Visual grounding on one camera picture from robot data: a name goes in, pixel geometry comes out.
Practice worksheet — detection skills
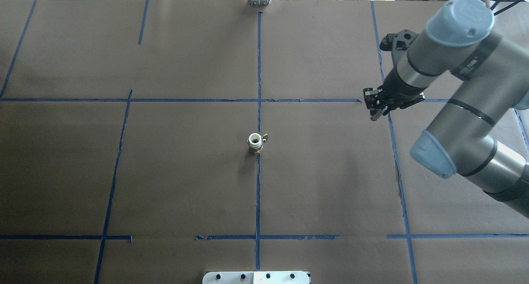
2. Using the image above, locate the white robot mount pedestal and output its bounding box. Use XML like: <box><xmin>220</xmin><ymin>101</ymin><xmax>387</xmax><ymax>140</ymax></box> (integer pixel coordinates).
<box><xmin>202</xmin><ymin>270</ymin><xmax>312</xmax><ymax>284</ymax></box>

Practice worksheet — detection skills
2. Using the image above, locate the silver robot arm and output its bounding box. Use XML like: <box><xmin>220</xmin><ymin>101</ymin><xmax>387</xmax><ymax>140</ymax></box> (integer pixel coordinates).
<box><xmin>363</xmin><ymin>0</ymin><xmax>529</xmax><ymax>217</ymax></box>

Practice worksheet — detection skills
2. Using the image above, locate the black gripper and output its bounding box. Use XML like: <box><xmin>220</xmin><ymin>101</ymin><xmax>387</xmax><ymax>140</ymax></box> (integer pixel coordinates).
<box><xmin>363</xmin><ymin>80</ymin><xmax>425</xmax><ymax>116</ymax></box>

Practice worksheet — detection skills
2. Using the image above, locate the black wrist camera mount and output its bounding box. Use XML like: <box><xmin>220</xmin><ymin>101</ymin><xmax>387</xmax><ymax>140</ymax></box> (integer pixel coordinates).
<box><xmin>379</xmin><ymin>29</ymin><xmax>418</xmax><ymax>52</ymax></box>

